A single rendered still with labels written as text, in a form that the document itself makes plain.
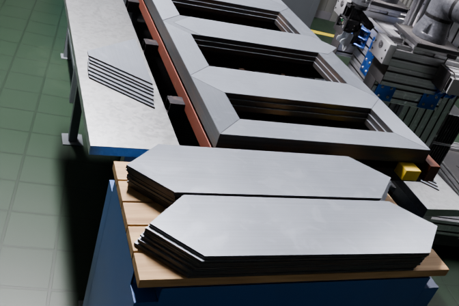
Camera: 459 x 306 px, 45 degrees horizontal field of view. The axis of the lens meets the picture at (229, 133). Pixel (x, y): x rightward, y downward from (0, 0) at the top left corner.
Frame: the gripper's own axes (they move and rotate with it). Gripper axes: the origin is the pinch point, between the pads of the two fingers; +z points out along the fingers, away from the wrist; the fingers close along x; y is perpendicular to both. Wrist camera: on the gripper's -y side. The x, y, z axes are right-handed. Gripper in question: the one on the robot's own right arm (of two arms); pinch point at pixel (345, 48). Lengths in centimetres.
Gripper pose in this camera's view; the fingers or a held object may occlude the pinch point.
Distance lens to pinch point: 250.8
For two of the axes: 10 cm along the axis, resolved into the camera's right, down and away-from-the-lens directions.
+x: 2.9, 5.5, -7.8
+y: -9.2, -0.7, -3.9
